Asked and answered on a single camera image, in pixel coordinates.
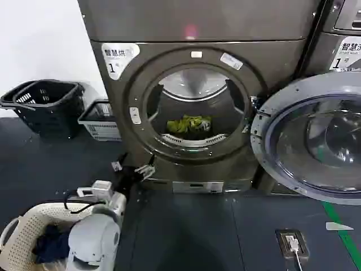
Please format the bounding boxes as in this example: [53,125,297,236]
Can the yellow-green garment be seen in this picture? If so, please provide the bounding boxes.
[166,113,213,133]

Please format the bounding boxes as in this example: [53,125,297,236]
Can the white perforated laundry basket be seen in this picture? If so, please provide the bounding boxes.
[0,201,125,271]

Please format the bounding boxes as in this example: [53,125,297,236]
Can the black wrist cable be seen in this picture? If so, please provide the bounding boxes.
[63,190,98,215]

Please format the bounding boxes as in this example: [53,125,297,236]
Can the black plastic basket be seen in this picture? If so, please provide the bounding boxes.
[0,80,86,139]
[12,80,82,112]

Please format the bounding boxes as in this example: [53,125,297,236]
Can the grey dryer with label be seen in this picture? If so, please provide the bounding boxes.
[303,0,361,196]

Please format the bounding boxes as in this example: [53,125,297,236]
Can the dark blue clothes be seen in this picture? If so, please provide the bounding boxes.
[32,224,72,265]

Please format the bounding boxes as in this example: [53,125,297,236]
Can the grey-rimmed white basket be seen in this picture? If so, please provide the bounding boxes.
[77,99,122,142]

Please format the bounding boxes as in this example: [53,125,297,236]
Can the floor socket box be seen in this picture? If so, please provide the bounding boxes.
[275,229,311,259]

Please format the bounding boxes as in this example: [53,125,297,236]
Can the white plug cable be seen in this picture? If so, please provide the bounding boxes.
[287,236,305,271]

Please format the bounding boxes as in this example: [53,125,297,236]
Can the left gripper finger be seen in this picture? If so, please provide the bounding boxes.
[134,154,156,182]
[111,152,128,172]

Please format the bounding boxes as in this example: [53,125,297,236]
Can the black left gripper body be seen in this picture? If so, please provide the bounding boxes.
[115,165,142,196]

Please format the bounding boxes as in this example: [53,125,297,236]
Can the white lint filter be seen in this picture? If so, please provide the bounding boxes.
[161,133,227,148]

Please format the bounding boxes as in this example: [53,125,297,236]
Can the green floor tape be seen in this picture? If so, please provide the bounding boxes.
[322,201,361,271]

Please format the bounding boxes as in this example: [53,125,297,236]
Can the white number label sticker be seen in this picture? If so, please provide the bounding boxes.
[101,42,140,81]

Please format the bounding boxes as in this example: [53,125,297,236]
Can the grey front-load dryer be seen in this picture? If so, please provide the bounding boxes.
[77,0,329,196]

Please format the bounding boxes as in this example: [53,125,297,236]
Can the white floor arrow marker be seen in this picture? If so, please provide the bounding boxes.
[325,221,355,232]

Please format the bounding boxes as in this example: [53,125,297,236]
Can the round glass dryer door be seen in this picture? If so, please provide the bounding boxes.
[249,69,361,206]

